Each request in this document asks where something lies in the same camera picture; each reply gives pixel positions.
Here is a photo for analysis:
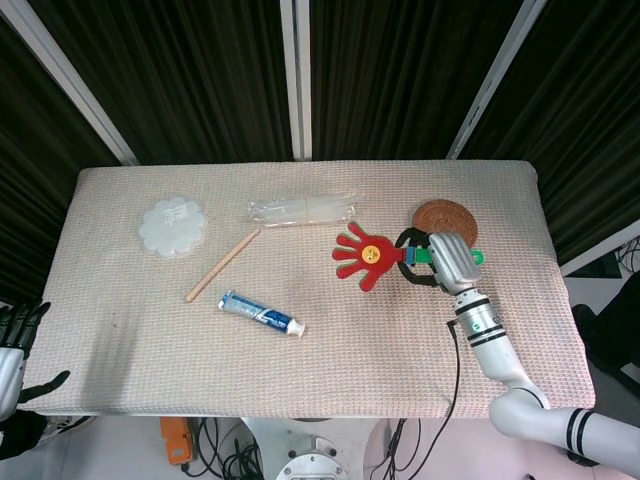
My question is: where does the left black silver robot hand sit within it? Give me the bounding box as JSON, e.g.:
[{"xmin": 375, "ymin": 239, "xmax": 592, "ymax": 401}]
[{"xmin": 0, "ymin": 301, "xmax": 72, "ymax": 420}]

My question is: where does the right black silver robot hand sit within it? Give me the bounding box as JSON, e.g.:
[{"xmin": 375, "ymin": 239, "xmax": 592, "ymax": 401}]
[{"xmin": 396, "ymin": 225, "xmax": 483, "ymax": 296}]

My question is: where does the red hand clapper green handle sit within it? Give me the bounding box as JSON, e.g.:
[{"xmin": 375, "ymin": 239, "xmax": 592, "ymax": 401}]
[{"xmin": 333, "ymin": 221, "xmax": 487, "ymax": 294}]

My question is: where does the round white robot base flange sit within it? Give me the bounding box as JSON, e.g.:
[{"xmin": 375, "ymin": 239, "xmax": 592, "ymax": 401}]
[{"xmin": 275, "ymin": 435, "xmax": 352, "ymax": 480}]

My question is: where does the orange plastic case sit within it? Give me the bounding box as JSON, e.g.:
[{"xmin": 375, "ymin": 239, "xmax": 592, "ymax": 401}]
[{"xmin": 159, "ymin": 417, "xmax": 194, "ymax": 466}]

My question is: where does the round brown woven coaster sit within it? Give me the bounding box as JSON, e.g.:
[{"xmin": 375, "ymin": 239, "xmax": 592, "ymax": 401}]
[{"xmin": 411, "ymin": 198, "xmax": 479, "ymax": 251}]

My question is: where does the clear plastic packet of tubes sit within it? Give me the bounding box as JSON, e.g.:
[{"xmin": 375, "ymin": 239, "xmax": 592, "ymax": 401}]
[{"xmin": 245, "ymin": 186, "xmax": 363, "ymax": 230}]

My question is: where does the black bulky object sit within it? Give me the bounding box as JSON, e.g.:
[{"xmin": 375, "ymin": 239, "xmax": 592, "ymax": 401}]
[{"xmin": 571, "ymin": 272, "xmax": 640, "ymax": 399}]

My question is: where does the dark pleated curtain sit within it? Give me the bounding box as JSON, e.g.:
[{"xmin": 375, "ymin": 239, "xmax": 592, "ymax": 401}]
[
  {"xmin": 308, "ymin": 0, "xmax": 526, "ymax": 161},
  {"xmin": 27, "ymin": 0, "xmax": 294, "ymax": 164},
  {"xmin": 462, "ymin": 0, "xmax": 640, "ymax": 266},
  {"xmin": 0, "ymin": 17, "xmax": 124, "ymax": 304}
]

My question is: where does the blue white toothpaste tube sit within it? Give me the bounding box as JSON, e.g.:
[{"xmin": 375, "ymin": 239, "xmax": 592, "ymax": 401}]
[{"xmin": 217, "ymin": 289, "xmax": 308, "ymax": 340}]

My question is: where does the white flower-shaped plastic lid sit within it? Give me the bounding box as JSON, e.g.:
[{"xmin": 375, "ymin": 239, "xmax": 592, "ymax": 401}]
[{"xmin": 137, "ymin": 195, "xmax": 211, "ymax": 260}]

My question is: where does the thin wooden stick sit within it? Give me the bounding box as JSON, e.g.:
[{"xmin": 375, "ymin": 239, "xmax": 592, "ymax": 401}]
[{"xmin": 183, "ymin": 227, "xmax": 263, "ymax": 304}]

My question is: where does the beige woven table cloth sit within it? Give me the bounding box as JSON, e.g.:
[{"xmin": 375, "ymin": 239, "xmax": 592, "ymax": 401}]
[{"xmin": 17, "ymin": 159, "xmax": 599, "ymax": 420}]

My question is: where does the black robot hand cable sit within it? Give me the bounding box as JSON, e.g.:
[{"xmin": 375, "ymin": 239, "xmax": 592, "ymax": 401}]
[{"xmin": 417, "ymin": 319, "xmax": 463, "ymax": 480}]

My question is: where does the white frame rail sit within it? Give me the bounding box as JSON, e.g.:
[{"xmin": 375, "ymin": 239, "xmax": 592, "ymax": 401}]
[{"xmin": 559, "ymin": 231, "xmax": 640, "ymax": 277}]

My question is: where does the white frame post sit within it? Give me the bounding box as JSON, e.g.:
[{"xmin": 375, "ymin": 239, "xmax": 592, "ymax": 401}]
[
  {"xmin": 0, "ymin": 0, "xmax": 140, "ymax": 167},
  {"xmin": 279, "ymin": 0, "xmax": 314, "ymax": 161},
  {"xmin": 445, "ymin": 0, "xmax": 547, "ymax": 159}
]

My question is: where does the black floor cable bundle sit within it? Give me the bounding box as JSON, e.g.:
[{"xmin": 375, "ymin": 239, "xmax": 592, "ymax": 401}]
[
  {"xmin": 373, "ymin": 417, "xmax": 416, "ymax": 480},
  {"xmin": 180, "ymin": 417, "xmax": 261, "ymax": 480}
]

